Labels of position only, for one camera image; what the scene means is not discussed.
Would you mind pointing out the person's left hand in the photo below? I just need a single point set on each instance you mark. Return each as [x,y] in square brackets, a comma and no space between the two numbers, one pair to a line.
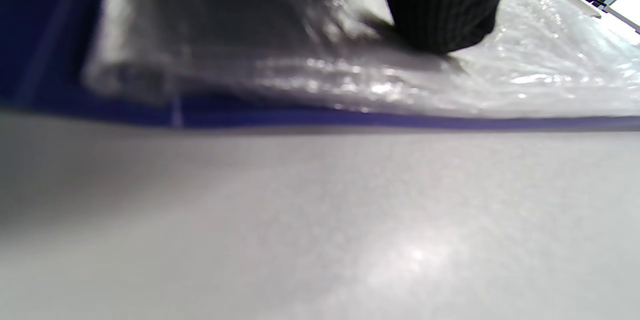
[445,5]

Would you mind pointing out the blue file folder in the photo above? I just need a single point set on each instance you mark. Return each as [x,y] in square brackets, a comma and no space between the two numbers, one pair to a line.
[300,118]

